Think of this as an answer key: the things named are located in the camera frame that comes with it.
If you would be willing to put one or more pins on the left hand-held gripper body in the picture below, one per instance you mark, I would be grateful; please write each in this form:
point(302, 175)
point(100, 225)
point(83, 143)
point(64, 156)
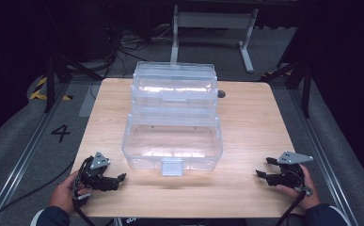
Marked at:
point(90, 174)

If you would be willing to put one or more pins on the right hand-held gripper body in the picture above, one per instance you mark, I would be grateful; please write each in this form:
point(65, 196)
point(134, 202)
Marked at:
point(291, 175)

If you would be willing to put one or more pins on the clear plastic storage box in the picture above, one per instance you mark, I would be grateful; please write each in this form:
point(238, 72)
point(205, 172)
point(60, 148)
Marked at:
point(171, 138)

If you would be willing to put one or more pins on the person's right hand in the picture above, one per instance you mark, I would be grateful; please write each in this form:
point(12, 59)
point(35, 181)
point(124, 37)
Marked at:
point(309, 194)

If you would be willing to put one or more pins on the person's left hand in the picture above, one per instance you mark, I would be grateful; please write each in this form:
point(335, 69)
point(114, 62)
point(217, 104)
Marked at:
point(62, 197)

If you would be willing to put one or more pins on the black tripod stand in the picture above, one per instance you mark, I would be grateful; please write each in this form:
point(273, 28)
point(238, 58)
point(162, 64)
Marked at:
point(306, 91)
point(50, 84)

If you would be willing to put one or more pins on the aluminium floor rail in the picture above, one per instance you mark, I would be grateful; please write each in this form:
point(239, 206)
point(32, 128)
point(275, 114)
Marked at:
point(26, 153)
point(319, 150)

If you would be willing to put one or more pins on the white metal stand frame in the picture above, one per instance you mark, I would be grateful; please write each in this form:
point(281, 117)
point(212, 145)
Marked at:
point(214, 20)

